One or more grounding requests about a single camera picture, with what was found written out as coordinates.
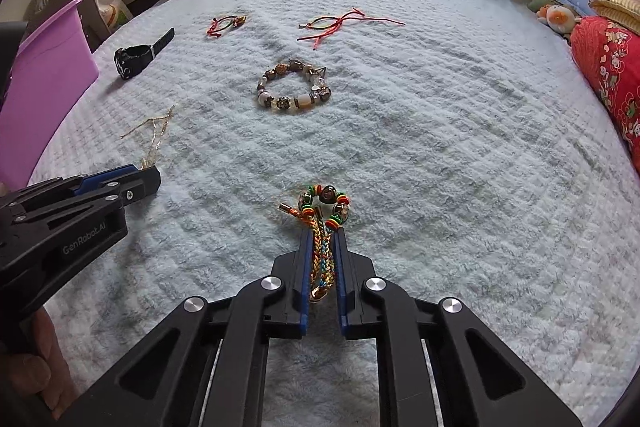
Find blue small pillow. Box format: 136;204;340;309
554;0;597;17

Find large beaded charm bracelet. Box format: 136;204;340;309
256;58;333;114

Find light blue quilted bedspread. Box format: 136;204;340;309
34;0;639;426

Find white plastic bag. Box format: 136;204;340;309
96;0;134;31

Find yellow knitted blanket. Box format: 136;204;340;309
589;0;640;35

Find person's left hand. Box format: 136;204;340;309
1;308;79;421

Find gold chain flower necklace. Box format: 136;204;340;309
119;104;177;171

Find black wrist watch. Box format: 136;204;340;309
114;28;175;80

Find red string bracelet long tails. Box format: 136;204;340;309
297;8;406;51

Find braided bead bracelet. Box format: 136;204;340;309
278;183;353;306

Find green plush toy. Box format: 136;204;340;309
527;0;556;13

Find pink plastic tub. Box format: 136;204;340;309
1;0;99;190

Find duck plush toy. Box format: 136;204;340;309
536;4;582;40

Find red cord bracelet with charm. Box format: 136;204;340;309
205;12;249;40

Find red floral pillow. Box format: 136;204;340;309
570;16;640;170

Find grey chair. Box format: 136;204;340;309
24;0;114;53

